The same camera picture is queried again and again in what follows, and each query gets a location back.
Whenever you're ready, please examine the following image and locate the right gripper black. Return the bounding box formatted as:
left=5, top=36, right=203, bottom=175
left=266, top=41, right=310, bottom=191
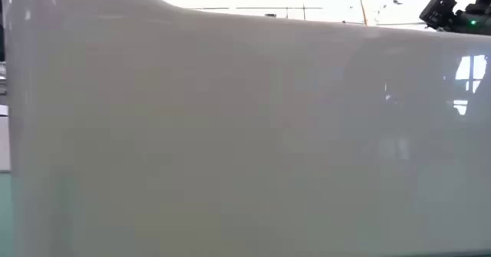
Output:
left=419, top=0, right=459, bottom=31

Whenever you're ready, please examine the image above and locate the white plastic bin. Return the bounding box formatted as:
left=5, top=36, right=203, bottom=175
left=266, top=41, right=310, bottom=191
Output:
left=2, top=0, right=491, bottom=257

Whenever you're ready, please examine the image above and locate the orange hanging cable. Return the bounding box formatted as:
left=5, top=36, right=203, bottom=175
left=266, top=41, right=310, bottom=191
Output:
left=355, top=0, right=368, bottom=27

